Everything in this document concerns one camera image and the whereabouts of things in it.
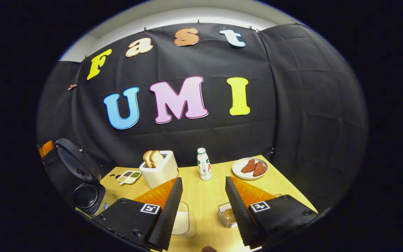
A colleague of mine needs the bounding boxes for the black backdrop cloth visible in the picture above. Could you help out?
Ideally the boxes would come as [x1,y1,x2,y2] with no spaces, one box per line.
[37,23,368,210]

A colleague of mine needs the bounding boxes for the white drink bottle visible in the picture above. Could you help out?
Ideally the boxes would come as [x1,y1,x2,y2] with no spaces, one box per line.
[197,148,212,181]

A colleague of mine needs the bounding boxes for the white toaster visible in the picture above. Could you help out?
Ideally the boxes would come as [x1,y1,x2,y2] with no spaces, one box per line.
[139,150,179,189]

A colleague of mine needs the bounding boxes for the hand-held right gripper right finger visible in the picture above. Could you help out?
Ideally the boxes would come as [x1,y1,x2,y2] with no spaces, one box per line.
[225,176,319,250]

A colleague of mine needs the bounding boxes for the white rice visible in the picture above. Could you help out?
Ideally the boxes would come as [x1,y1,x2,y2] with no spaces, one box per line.
[172,210,190,235]

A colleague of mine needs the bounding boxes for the clear plastic box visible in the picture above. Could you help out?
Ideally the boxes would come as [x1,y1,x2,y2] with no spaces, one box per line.
[171,201,196,239]

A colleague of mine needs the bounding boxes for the white sectioned condiment tray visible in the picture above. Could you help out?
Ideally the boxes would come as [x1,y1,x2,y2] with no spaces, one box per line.
[117,170,142,185]

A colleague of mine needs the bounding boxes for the clear chopstick holder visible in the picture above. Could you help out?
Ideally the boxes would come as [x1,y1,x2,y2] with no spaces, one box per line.
[218,201,239,229]

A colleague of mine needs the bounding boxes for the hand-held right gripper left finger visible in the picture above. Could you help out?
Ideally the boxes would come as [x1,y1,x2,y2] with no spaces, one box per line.
[92,177,183,251]

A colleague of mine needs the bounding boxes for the red meat slice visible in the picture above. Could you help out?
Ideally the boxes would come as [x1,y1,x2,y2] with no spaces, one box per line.
[241,159,256,174]
[253,161,267,177]

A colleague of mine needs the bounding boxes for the white round plate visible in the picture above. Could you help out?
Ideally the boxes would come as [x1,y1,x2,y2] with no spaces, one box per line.
[232,157,269,180]

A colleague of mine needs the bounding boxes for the dark blue rice cooker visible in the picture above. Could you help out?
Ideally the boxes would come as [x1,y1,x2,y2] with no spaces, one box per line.
[53,138,118,216]

